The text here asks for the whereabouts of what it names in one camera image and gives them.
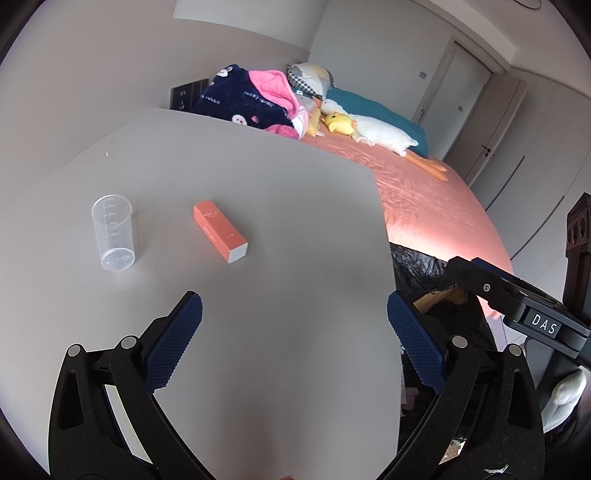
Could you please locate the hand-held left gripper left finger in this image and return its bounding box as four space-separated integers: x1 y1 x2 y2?
48 291 204 480

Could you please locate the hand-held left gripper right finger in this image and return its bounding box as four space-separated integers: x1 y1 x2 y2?
379 291 546 480

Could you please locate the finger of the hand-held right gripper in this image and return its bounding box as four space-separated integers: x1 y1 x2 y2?
444 255 529 320

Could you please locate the cardboard bin with black bag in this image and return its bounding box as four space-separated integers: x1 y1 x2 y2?
390 242 514 462

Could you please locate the person's right forearm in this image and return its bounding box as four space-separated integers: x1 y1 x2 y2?
540 367 589 432

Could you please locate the bed with pink sheet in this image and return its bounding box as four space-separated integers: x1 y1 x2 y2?
300 134 515 278

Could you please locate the orange rectangular box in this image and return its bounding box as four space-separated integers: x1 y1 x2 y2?
193 200 249 265

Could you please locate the clear plastic measuring cup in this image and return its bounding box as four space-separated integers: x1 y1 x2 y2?
91 195 136 272

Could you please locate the white wardrobe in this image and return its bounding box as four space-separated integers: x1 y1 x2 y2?
466 69 591 259

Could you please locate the white goose plush toy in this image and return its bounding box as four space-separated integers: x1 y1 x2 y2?
320 98 448 181

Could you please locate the white door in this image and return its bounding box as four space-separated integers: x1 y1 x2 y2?
414 39 494 163

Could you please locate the teal pillow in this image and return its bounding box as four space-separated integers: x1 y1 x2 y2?
328 87 429 155

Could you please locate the yellow duck plush toy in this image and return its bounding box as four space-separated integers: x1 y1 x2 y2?
322 113 356 136

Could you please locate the navy printed fleece blanket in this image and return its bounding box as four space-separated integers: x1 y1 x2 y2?
191 65 305 139

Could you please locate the patchwork pillow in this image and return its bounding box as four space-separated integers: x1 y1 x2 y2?
287 63 334 97

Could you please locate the pink fleece blanket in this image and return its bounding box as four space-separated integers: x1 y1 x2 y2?
249 69 311 139

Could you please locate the black wall panel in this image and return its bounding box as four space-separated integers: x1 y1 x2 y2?
170 78 209 112

